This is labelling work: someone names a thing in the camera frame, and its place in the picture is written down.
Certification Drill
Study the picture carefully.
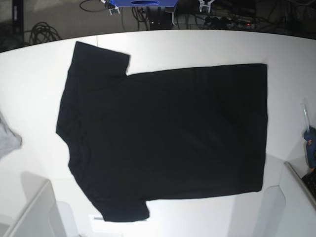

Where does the black T-shirt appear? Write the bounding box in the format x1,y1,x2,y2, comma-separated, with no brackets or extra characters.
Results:
56,42,268,222

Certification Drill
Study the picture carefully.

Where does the blue box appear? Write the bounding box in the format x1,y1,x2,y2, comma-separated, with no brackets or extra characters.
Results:
109,0,178,7

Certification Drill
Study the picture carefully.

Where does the grey cloth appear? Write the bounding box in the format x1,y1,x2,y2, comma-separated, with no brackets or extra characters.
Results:
0,114,22,158

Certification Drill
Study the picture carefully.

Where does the blue glue gun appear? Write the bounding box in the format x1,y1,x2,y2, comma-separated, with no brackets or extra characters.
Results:
303,126,316,169

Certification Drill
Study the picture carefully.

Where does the black keyboard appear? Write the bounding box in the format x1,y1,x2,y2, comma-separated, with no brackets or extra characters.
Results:
302,170,316,198

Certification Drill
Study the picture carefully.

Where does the coiled black cable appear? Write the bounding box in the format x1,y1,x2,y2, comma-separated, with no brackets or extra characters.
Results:
29,21,62,45

